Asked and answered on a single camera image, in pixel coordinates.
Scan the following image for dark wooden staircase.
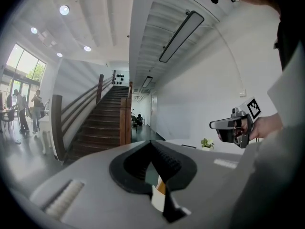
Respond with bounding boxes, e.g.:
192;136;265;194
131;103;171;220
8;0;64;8
51;74;133;165

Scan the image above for person's black clothing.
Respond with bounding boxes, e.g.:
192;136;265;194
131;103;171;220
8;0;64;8
273;6;305;71

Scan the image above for white curved console table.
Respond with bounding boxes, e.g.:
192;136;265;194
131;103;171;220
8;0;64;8
164;138;246;155

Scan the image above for large white wood-lined drawer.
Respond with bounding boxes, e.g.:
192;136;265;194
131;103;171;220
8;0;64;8
145;162;168;212

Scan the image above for glass entrance doors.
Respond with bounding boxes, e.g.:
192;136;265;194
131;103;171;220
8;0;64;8
0;43;47;109

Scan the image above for long black-framed ceiling light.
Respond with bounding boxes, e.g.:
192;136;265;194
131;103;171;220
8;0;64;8
159;10;205;63
142;76;153;89

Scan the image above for grey door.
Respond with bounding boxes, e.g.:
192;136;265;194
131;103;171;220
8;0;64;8
151;94;158;134

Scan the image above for white flowers in white pot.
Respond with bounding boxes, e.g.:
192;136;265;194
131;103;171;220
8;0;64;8
201;138;215;152

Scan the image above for person's right forearm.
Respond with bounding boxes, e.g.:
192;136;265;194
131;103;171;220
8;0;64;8
266;112;284;137

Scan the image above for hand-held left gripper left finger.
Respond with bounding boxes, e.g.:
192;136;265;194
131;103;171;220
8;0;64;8
30;140;172;229

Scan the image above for person's right hand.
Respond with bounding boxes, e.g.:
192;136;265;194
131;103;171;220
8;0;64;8
234;116;269;140

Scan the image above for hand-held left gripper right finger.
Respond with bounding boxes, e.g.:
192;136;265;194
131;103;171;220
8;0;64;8
150;140;248;229

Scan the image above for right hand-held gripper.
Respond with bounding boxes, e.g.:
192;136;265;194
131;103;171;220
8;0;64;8
209;96;262;149

